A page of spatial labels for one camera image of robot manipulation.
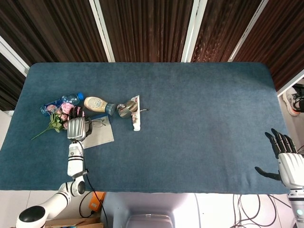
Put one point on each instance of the white sneaker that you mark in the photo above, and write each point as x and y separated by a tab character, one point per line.
291	102

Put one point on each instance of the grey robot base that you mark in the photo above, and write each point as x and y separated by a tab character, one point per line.
142	204

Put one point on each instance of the clear blue-capped water bottle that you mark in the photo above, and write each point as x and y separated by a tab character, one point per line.
69	97

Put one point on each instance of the wire-frame eyeglasses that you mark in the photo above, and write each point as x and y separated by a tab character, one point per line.
95	122

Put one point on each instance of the steel gooseneck pitcher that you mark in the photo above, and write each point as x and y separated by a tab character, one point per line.
128	109

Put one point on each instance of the white floral toothpaste tube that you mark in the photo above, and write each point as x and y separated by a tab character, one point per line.
136	123

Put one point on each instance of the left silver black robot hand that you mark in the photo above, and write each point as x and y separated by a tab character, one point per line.
76	129

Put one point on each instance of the brown cardboard box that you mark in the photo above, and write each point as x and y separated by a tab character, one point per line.
71	223

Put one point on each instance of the orange device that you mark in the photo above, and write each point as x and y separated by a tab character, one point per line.
95	203

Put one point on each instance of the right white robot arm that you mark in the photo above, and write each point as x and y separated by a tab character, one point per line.
297	206

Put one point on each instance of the blue velvet tablecloth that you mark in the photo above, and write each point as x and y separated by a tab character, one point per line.
190	118

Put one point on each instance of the brown slatted partition panel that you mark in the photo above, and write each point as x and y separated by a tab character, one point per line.
52	28
221	28
147	28
280	35

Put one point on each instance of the blue rectangular box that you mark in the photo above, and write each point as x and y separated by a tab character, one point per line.
102	136

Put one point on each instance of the pink artificial rose bouquet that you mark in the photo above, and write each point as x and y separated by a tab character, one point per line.
66	108

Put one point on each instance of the beige sauce bottle grey cap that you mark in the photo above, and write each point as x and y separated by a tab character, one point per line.
95	103

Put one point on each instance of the white partition frame post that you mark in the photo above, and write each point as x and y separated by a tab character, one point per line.
192	31
291	83
12	57
102	31
247	33

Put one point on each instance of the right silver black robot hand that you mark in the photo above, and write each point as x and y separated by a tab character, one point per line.
292	168

